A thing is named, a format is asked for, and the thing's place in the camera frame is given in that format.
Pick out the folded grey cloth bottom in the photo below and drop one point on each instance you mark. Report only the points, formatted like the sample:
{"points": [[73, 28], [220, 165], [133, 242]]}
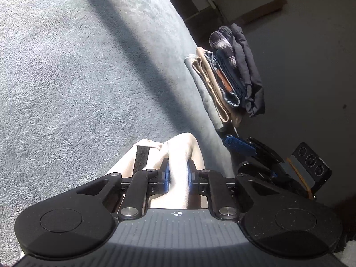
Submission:
{"points": [[205, 96]]}

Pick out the white side shelf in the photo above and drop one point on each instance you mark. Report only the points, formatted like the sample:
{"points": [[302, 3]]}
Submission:
{"points": [[197, 13]]}

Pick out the grey fleece bed blanket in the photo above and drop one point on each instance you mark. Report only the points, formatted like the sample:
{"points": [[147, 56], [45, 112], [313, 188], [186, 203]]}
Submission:
{"points": [[81, 82]]}

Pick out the plaid folded garment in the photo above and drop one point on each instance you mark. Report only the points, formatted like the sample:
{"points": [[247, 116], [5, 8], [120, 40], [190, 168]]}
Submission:
{"points": [[219, 43]]}

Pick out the wooden plank against wall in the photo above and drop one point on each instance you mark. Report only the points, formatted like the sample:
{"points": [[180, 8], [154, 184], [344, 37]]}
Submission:
{"points": [[261, 11]]}

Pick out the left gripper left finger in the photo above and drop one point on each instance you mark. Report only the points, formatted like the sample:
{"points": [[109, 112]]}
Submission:
{"points": [[128, 198]]}

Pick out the beige hoodie sweatshirt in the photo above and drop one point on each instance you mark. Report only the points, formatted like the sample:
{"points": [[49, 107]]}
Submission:
{"points": [[178, 150]]}

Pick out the folded blue jeans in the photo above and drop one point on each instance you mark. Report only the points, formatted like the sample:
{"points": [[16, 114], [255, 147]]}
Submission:
{"points": [[231, 86]]}

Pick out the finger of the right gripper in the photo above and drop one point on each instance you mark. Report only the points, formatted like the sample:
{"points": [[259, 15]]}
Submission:
{"points": [[240, 146]]}

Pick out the dark folded garment on top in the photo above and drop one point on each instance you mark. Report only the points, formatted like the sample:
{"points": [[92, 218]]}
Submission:
{"points": [[246, 67]]}

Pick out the folded beige trousers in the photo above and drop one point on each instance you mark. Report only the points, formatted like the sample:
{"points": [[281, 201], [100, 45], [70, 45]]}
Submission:
{"points": [[227, 114]]}

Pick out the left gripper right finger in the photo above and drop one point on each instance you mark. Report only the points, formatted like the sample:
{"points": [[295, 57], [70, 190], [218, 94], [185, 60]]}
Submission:
{"points": [[234, 198]]}

